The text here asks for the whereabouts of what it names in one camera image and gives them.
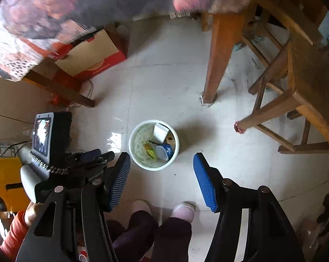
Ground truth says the wooden table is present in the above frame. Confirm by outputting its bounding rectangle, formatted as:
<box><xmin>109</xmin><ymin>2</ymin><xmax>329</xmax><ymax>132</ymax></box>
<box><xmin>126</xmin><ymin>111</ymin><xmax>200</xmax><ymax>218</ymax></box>
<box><xmin>201</xmin><ymin>0</ymin><xmax>329</xmax><ymax>70</ymax></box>

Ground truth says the green snack wrapper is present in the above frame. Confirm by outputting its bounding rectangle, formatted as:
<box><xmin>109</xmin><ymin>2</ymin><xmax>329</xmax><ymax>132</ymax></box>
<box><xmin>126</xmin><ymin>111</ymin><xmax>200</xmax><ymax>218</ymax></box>
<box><xmin>144</xmin><ymin>141</ymin><xmax>157</xmax><ymax>161</ymax></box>

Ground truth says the red plastic bag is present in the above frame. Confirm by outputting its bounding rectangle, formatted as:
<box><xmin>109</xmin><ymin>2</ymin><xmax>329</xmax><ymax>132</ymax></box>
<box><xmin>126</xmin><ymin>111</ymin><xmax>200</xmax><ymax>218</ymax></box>
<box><xmin>49</xmin><ymin>94</ymin><xmax>72</xmax><ymax>107</ymax></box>

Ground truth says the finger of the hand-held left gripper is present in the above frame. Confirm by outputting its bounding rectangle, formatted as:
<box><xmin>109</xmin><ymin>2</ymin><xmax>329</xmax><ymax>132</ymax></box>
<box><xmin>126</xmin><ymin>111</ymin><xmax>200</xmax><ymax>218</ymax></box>
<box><xmin>78</xmin><ymin>148</ymin><xmax>103</xmax><ymax>162</ymax></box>
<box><xmin>98</xmin><ymin>151</ymin><xmax>116</xmax><ymax>165</ymax></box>

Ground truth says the wooden chair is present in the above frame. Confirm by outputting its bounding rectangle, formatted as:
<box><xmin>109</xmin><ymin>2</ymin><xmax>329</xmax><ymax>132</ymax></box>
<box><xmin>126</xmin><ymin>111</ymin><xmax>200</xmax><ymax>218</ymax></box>
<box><xmin>234</xmin><ymin>34</ymin><xmax>329</xmax><ymax>154</ymax></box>

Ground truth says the person's right leg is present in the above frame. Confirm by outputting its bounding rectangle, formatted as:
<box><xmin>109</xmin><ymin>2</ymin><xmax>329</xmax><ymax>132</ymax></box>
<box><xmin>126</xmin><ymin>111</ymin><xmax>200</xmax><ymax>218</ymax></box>
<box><xmin>152</xmin><ymin>216</ymin><xmax>193</xmax><ymax>262</ymax></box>

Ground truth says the yellow bag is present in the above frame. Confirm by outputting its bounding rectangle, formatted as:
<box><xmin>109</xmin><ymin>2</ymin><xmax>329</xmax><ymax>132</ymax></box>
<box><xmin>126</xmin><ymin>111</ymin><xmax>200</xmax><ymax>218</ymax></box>
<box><xmin>0</xmin><ymin>157</ymin><xmax>31</xmax><ymax>213</ymax></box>

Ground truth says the printed tablecloth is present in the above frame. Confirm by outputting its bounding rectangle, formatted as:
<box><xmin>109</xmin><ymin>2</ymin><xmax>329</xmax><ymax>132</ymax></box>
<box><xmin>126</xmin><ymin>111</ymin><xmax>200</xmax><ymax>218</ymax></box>
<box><xmin>0</xmin><ymin>0</ymin><xmax>253</xmax><ymax>82</ymax></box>

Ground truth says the black cable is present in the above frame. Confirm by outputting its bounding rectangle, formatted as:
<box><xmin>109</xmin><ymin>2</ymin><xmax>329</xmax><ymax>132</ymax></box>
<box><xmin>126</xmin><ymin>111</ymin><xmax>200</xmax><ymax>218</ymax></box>
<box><xmin>0</xmin><ymin>140</ymin><xmax>31</xmax><ymax>159</ymax></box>

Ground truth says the person's pink slipper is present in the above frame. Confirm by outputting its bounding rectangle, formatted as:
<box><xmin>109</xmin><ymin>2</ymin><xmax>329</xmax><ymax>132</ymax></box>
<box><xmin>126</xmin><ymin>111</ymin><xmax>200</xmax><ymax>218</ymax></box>
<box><xmin>171</xmin><ymin>201</ymin><xmax>197</xmax><ymax>224</ymax></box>
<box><xmin>126</xmin><ymin>200</ymin><xmax>152</xmax><ymax>220</ymax></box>

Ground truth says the person's left hand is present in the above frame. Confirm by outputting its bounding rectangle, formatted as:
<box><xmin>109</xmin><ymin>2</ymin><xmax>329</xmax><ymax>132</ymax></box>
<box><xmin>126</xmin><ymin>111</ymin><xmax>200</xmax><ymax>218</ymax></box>
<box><xmin>24</xmin><ymin>201</ymin><xmax>45</xmax><ymax>228</ymax></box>

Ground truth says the person's left pink slipper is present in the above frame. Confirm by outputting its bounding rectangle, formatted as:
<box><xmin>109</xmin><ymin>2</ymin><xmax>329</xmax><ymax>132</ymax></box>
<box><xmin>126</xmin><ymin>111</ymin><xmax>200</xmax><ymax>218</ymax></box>
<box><xmin>126</xmin><ymin>200</ymin><xmax>152</xmax><ymax>220</ymax></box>

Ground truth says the wooden table leg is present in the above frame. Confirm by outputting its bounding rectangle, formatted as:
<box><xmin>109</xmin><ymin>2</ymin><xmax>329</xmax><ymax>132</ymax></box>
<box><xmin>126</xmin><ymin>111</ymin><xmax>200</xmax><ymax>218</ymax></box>
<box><xmin>201</xmin><ymin>12</ymin><xmax>247</xmax><ymax>107</ymax></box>
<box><xmin>22</xmin><ymin>67</ymin><xmax>95</xmax><ymax>109</ymax></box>

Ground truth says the light blue cloth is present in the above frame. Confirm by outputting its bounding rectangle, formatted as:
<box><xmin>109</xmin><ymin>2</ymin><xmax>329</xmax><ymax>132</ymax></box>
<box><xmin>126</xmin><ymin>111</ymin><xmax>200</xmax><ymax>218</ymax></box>
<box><xmin>317</xmin><ymin>11</ymin><xmax>329</xmax><ymax>58</ymax></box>

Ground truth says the red and white cardboard box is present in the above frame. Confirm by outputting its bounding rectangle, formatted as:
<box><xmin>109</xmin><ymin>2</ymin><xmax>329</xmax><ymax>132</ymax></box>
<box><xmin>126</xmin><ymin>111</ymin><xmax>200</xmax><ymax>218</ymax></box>
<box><xmin>47</xmin><ymin>27</ymin><xmax>128</xmax><ymax>82</ymax></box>

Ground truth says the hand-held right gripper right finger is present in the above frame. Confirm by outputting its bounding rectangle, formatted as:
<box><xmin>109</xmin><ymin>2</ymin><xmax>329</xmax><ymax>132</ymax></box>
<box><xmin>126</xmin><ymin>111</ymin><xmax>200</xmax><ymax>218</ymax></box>
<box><xmin>193</xmin><ymin>152</ymin><xmax>305</xmax><ymax>262</ymax></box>

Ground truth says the white waste bin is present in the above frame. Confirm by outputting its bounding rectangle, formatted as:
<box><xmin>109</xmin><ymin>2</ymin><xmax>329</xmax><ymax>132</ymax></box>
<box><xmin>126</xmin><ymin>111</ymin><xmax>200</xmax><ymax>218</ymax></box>
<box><xmin>128</xmin><ymin>120</ymin><xmax>179</xmax><ymax>171</ymax></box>

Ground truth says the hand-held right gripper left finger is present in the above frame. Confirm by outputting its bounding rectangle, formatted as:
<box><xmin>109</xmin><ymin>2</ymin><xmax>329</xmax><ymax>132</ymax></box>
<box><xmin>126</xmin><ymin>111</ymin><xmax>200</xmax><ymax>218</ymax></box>
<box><xmin>16</xmin><ymin>151</ymin><xmax>131</xmax><ymax>262</ymax></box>

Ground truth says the person's right pink slipper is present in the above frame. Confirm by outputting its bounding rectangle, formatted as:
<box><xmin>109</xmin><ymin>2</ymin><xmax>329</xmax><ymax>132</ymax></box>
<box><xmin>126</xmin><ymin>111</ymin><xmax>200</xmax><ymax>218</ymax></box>
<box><xmin>171</xmin><ymin>201</ymin><xmax>197</xmax><ymax>224</ymax></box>

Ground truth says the person's left forearm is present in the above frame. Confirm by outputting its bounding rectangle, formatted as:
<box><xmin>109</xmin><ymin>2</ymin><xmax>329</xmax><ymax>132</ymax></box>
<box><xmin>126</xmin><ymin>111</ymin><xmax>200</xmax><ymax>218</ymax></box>
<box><xmin>0</xmin><ymin>210</ymin><xmax>32</xmax><ymax>260</ymax></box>

